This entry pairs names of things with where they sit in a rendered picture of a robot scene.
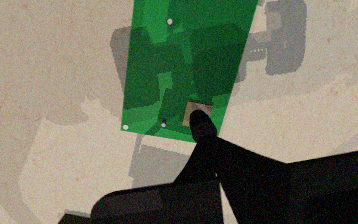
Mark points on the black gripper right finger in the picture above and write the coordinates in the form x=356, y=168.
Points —
x=263, y=190

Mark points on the green circuit board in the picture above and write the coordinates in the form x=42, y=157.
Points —
x=183, y=59

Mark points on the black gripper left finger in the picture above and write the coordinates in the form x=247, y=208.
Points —
x=193, y=198

